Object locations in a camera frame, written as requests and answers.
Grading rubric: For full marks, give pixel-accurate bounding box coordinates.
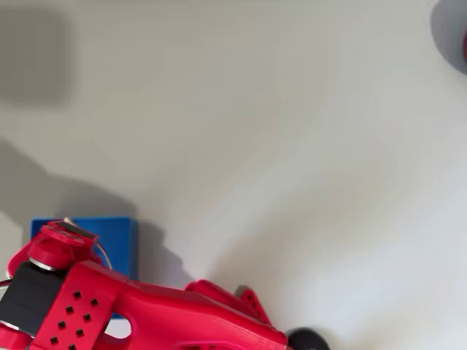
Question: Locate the blue plastic box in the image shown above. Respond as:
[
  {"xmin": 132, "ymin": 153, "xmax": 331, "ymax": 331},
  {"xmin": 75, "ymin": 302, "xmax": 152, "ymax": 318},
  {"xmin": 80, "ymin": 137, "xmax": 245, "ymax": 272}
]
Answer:
[{"xmin": 30, "ymin": 217, "xmax": 139, "ymax": 321}]

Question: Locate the black round object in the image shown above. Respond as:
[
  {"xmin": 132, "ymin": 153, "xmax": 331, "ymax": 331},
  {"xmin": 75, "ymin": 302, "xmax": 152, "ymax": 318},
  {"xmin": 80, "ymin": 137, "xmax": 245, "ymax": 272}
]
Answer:
[{"xmin": 286, "ymin": 327, "xmax": 330, "ymax": 350}]

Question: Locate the black red white servo cable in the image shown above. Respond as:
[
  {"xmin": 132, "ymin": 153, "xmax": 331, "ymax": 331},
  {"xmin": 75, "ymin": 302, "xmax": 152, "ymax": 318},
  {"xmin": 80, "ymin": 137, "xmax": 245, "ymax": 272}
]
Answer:
[{"xmin": 93, "ymin": 240, "xmax": 112, "ymax": 271}]

